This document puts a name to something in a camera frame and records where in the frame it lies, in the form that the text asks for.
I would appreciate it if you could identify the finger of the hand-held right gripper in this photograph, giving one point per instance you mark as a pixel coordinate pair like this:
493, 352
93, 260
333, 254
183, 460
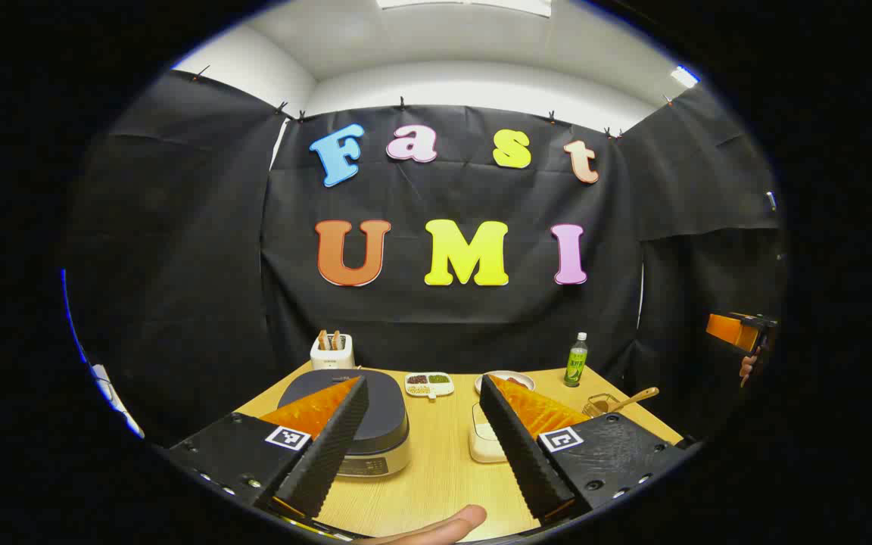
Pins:
725, 331

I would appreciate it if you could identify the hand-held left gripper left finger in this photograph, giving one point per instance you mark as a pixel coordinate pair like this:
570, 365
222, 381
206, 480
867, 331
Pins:
330, 446

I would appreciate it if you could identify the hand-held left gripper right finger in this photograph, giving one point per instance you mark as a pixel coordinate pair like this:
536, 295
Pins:
519, 446

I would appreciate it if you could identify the clear box of rice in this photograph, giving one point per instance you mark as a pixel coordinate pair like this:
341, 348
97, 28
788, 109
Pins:
484, 446

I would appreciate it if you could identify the dark lid silver rice cooker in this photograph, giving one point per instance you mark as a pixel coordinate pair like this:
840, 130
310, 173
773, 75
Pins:
384, 424

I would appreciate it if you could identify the wooden spoon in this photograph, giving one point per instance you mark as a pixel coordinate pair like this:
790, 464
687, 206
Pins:
636, 397

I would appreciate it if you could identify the white round plate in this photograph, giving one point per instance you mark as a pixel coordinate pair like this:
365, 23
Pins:
485, 378

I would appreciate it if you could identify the white toaster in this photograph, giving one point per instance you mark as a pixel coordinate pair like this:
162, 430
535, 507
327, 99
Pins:
331, 359

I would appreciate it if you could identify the green tea bottle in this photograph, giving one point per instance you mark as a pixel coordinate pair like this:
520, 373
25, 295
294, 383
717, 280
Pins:
576, 367

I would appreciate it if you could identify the white divided bean dish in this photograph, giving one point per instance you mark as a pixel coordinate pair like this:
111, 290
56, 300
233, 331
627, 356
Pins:
428, 384

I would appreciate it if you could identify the black backdrop cloth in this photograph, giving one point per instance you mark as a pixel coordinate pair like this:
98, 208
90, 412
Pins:
481, 325

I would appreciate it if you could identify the small ceiling light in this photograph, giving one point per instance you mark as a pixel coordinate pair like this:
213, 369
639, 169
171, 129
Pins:
684, 76

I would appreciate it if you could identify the large ceiling light panel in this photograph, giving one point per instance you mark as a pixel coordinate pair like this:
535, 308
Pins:
466, 4

